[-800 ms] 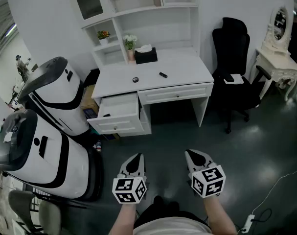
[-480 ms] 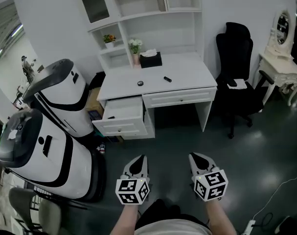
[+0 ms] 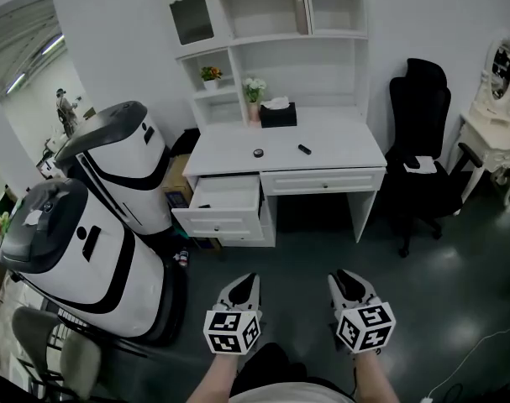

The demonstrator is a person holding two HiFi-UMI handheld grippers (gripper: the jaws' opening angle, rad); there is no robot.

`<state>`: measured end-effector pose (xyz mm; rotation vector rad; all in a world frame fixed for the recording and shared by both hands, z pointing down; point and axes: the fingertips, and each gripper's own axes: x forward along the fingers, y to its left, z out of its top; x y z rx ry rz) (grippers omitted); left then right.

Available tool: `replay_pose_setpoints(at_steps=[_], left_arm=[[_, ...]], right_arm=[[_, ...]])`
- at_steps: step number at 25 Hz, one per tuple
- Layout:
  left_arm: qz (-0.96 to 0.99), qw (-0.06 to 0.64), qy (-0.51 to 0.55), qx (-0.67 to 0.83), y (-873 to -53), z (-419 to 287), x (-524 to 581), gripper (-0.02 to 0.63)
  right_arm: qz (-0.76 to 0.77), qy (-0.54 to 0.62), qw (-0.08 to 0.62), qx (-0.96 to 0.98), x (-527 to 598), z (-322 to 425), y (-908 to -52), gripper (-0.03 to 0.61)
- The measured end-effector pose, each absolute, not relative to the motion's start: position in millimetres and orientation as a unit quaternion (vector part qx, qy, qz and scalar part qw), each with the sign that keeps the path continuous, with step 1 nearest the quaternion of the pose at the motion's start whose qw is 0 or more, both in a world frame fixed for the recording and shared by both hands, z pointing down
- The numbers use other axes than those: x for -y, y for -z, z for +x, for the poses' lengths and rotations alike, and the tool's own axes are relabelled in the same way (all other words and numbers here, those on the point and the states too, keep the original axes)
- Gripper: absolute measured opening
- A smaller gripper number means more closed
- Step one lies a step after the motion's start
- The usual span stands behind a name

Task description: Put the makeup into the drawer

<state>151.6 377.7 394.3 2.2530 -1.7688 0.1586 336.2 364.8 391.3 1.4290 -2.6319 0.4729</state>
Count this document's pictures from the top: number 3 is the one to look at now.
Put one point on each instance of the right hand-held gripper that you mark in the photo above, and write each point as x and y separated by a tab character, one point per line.
366	328

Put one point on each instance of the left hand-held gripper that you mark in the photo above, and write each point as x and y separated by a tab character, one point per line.
231	332

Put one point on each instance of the black round makeup compact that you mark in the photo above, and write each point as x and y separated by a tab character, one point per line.
259	153

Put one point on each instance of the person's left forearm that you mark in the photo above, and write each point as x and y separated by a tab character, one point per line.
214	378

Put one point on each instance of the person's right forearm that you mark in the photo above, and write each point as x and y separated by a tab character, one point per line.
376	378

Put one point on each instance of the closed wide white drawer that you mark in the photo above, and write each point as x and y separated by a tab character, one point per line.
322	182

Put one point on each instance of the small bottle with red cap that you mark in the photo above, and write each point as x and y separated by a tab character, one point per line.
183	258

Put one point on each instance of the person's black and white clothing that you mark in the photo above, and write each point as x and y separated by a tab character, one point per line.
280	376

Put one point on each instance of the brown cardboard box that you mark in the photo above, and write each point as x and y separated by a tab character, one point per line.
177	187

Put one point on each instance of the white paper with black item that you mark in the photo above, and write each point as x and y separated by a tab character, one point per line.
420	164

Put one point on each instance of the white and black robot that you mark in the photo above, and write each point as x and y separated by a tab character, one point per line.
120	162
82	263

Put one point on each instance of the black bag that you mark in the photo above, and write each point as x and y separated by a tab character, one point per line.
186	141

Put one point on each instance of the black office chair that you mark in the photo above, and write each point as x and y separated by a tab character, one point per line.
422	141

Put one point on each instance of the grey chair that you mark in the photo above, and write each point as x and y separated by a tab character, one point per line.
32	330
81	365

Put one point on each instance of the black tissue box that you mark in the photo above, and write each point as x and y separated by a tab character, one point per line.
278	116

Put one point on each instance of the white flowers in pink vase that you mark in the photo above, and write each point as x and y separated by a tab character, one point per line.
253	95

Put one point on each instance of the white desk with hutch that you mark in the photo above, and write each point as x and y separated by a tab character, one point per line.
288	82

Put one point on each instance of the orange flowers in white pot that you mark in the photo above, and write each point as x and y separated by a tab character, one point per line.
211	77

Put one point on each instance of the white vanity table with mirror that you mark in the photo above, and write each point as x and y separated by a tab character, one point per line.
494	111

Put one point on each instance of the grey book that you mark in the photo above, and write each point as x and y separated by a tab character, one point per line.
301	8

